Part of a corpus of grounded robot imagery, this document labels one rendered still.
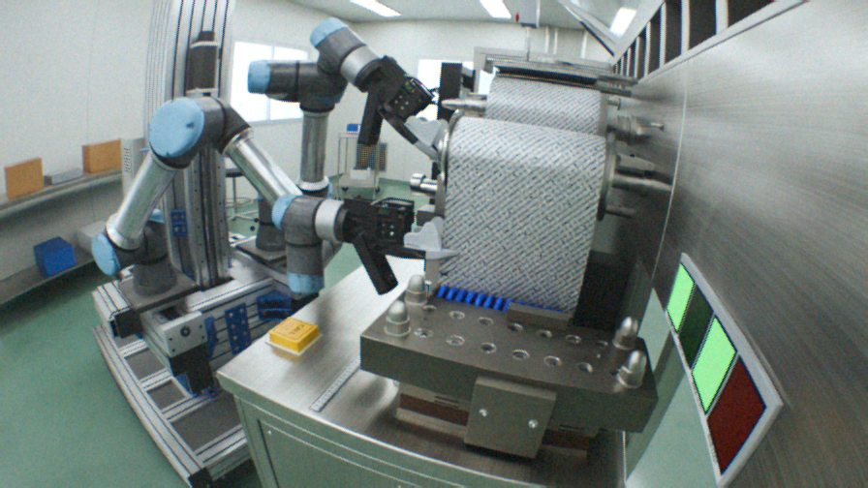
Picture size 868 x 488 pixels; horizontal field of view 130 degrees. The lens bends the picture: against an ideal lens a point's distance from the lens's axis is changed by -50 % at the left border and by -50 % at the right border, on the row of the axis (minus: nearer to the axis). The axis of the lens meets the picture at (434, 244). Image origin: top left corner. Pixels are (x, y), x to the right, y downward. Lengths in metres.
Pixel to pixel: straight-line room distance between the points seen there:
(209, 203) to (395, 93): 0.87
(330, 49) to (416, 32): 6.02
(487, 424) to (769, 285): 0.39
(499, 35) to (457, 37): 0.66
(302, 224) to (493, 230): 0.34
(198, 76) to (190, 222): 0.46
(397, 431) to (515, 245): 0.33
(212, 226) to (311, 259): 0.69
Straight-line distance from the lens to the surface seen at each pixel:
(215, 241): 1.42
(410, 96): 0.71
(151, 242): 1.17
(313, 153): 1.32
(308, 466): 0.73
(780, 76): 0.30
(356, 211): 0.69
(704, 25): 0.59
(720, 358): 0.30
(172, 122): 0.84
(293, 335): 0.74
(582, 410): 0.53
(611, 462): 0.61
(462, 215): 0.64
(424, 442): 0.57
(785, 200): 0.27
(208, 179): 1.38
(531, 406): 0.50
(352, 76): 0.75
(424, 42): 6.69
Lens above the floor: 1.32
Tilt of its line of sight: 19 degrees down
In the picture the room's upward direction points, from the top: 5 degrees clockwise
